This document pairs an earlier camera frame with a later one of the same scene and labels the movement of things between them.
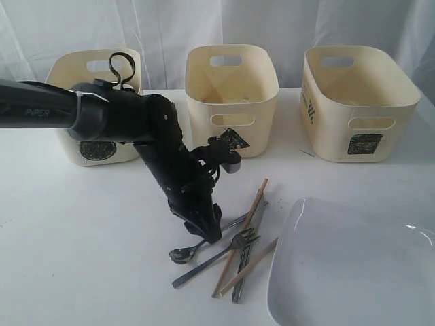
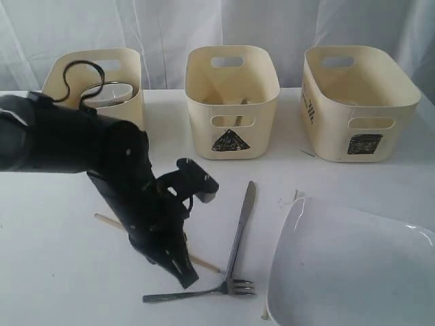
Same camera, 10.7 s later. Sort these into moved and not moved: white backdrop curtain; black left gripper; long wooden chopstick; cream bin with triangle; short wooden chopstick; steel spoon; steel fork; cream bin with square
Moved: long wooden chopstick; short wooden chopstick; steel spoon; black left gripper; steel fork
Not moved: cream bin with triangle; white backdrop curtain; cream bin with square
